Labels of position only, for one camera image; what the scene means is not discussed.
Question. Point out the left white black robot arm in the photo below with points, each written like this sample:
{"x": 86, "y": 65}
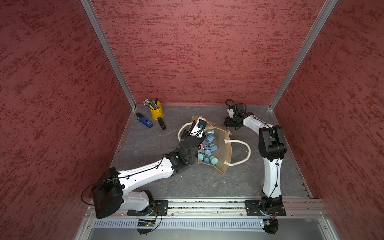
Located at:
{"x": 116, "y": 190}

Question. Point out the blue stapler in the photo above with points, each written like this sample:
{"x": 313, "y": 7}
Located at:
{"x": 144, "y": 120}

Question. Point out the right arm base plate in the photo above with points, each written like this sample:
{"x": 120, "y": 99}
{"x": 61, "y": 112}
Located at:
{"x": 263, "y": 208}

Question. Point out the yellow pen cup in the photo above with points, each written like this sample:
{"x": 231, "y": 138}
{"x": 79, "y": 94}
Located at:
{"x": 158, "y": 112}

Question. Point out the pens in cup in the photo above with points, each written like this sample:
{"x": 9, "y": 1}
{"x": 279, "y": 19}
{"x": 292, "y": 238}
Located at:
{"x": 150, "y": 104}

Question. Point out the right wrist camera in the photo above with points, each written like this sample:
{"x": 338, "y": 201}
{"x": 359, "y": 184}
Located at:
{"x": 235, "y": 110}

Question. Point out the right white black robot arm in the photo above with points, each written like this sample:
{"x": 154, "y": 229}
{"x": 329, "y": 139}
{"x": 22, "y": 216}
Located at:
{"x": 272, "y": 147}

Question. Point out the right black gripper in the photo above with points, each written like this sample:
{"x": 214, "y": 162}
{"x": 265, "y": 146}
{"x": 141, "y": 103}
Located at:
{"x": 227, "y": 123}

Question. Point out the aluminium front rail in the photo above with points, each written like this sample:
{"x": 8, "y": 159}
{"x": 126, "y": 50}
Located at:
{"x": 237, "y": 214}

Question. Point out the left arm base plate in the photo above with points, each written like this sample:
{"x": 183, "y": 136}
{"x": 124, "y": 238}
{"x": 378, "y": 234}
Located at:
{"x": 155, "y": 208}

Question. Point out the black staple box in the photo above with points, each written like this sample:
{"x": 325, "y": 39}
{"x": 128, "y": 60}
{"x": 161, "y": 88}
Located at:
{"x": 161, "y": 123}

